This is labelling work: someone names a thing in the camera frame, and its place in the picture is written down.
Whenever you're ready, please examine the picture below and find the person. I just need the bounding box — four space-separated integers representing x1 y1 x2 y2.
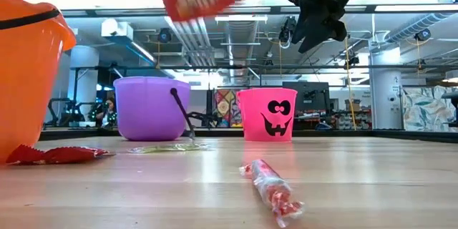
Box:
91 95 119 130

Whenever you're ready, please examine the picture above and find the black aluminium table frame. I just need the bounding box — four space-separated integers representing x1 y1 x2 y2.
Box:
38 127 458 144

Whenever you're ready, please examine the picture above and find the leaf pattern panel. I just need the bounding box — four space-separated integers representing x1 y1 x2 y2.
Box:
402 85 458 132

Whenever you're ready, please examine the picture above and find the shelf with storage bins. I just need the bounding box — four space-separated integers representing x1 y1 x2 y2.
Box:
331 109 371 130

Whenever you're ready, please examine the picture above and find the orange halloween bucket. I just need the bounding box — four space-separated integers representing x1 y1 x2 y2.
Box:
0 0 77 165

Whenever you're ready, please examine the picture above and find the black monitor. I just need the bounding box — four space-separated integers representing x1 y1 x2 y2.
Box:
282 81 331 112

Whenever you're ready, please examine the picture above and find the Smarties candy roll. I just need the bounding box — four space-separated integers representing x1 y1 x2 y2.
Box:
238 159 305 229

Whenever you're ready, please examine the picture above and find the purple halloween bucket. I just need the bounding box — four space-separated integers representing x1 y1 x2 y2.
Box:
113 76 197 142

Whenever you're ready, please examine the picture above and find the white pillar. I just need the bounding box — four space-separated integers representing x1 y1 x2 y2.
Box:
67 44 100 122
368 41 405 130

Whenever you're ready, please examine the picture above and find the yellow cable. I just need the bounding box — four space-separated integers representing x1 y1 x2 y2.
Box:
343 24 359 132

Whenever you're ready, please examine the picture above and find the silver ventilation duct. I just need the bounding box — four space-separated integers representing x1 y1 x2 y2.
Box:
384 11 458 44

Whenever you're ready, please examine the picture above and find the green candy stick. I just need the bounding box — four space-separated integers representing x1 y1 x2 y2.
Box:
127 142 210 155

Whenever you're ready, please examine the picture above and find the colourful patterned panel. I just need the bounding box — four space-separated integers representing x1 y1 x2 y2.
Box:
213 88 243 129

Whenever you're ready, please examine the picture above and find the pink halloween bucket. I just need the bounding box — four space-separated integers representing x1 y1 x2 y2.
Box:
235 87 298 142

